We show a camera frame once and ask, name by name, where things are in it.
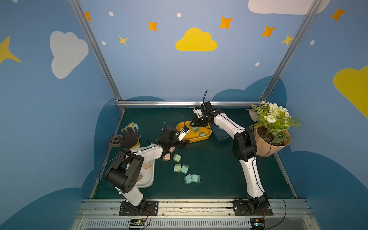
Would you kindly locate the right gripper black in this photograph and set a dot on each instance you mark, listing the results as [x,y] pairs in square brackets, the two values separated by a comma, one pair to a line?
[200,120]

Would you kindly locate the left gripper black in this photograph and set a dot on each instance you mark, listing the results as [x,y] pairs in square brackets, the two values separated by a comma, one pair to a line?
[178,142]

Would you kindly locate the green plug cluster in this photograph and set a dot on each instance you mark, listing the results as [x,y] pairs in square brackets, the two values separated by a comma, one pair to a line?
[195,129]
[177,158]

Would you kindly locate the blue plug cluster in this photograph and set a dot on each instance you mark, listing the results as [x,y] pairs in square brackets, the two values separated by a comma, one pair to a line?
[184,169]

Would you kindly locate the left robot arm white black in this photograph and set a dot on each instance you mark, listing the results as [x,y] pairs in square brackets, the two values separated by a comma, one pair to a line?
[125,168]

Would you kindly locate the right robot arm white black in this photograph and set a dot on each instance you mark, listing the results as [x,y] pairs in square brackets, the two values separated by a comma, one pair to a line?
[244,149]

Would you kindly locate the blue storage box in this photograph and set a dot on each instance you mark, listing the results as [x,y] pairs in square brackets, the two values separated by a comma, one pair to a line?
[219,133]

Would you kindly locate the yellow storage box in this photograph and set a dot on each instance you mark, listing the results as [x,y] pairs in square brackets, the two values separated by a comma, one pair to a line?
[192,136]

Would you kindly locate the white storage tray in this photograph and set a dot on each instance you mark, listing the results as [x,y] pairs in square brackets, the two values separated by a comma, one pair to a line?
[148,176]

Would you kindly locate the yellow blue sponge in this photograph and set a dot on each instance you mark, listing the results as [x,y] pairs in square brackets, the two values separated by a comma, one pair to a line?
[131,125]

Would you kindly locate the black rubber glove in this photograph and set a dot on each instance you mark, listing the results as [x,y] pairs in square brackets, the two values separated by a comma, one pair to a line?
[130,137]

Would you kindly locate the brown grid drain cover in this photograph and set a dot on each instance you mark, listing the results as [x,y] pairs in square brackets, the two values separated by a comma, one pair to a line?
[115,141]

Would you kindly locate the potted artificial flower plant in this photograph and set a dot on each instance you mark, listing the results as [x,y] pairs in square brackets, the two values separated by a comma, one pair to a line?
[271,128]

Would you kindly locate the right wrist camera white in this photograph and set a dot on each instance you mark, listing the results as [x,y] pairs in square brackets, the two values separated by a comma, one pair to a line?
[198,111]

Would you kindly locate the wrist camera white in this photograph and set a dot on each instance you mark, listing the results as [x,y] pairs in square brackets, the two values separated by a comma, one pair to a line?
[184,131]
[198,111]

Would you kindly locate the aluminium frame back bar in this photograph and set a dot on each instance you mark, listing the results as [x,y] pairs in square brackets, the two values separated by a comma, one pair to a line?
[183,103]

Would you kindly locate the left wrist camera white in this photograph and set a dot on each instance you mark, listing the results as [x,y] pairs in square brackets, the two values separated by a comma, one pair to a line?
[184,131]

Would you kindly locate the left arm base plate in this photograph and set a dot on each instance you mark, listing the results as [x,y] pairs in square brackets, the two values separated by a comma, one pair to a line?
[144,208]

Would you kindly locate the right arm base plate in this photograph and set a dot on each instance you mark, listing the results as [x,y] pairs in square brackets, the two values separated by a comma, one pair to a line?
[245,208]

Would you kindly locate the aluminium frame rail front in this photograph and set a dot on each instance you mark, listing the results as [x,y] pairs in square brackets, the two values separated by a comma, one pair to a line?
[195,214]

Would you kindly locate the aluminium frame right post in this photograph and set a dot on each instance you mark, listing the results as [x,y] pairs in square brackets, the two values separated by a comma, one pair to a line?
[298,37]

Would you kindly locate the aluminium frame post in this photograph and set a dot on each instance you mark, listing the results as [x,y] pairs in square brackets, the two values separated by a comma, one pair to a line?
[298,37]
[78,11]

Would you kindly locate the aluminium frame left post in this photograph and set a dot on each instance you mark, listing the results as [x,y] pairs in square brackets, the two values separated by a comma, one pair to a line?
[78,11]

